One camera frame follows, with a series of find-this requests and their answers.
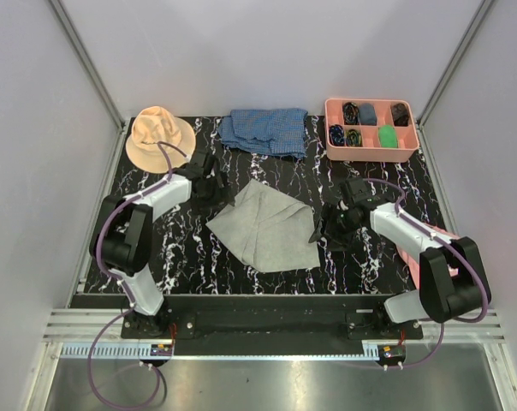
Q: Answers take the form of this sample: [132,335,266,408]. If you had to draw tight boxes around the green rolled sock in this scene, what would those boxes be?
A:
[378,125,399,149]

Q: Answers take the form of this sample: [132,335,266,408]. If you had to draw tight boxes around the orange bucket hat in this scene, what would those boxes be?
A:
[125,106,196,174]

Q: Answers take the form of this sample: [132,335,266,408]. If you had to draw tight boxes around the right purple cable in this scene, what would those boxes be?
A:
[367,177,494,370]

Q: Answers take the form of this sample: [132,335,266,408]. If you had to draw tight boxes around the grey cloth napkin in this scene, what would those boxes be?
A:
[206,180,320,273]

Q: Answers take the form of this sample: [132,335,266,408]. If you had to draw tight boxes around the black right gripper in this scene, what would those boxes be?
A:
[308,202,364,253]

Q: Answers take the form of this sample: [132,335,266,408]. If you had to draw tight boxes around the black patterned sock top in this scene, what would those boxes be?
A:
[342,101,360,125]

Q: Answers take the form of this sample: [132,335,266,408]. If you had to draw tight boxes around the dark brown rolled sock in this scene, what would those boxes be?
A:
[390,103,411,127]

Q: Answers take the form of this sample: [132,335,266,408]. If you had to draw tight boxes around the pink compartment tray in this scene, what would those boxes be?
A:
[324,98,420,163]

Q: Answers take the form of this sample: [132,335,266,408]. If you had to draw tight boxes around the yellow patterned rolled sock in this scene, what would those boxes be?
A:
[345,128,363,147]

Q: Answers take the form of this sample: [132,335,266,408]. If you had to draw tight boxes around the aluminium front rail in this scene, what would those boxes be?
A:
[43,309,505,361]

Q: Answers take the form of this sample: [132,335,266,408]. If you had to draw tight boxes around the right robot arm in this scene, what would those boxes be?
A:
[309,177,491,340]

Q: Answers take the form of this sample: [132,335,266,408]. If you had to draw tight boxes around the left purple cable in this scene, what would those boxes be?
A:
[86,140,191,407]

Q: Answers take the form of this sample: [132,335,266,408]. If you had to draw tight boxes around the purple cable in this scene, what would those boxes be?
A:
[86,140,191,407]
[367,177,494,370]

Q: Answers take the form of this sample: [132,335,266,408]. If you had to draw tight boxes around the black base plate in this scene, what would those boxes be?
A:
[121,295,424,341]

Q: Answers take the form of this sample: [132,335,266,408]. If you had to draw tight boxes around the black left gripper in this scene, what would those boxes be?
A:
[190,171,234,217]

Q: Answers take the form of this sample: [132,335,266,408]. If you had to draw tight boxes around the blue grey rolled sock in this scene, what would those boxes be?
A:
[359,103,377,126]

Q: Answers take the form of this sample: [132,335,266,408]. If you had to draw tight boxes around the blue checkered cloth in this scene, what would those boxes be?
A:
[218,108,307,159]

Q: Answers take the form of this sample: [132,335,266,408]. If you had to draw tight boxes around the blue dotted rolled sock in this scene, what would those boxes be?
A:
[329,124,346,146]

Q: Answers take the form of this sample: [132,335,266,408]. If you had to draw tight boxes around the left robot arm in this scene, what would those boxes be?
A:
[89,151,235,339]

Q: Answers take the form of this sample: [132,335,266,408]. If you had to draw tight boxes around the pink baseball cap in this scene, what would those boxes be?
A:
[396,224,460,289]

